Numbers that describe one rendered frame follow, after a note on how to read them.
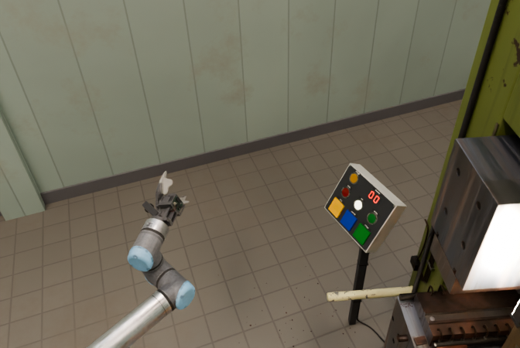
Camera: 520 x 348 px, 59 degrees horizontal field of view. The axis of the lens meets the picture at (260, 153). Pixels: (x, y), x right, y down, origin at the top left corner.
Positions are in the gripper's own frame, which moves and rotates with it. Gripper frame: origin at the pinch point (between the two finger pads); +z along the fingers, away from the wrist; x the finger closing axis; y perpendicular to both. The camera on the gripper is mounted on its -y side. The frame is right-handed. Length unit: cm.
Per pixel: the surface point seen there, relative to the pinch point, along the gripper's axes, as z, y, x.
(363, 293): 14, 45, -107
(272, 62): 200, -46, -74
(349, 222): 31, 46, -70
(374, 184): 42, 60, -56
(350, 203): 38, 47, -65
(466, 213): -4, 103, -22
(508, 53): 32, 120, 10
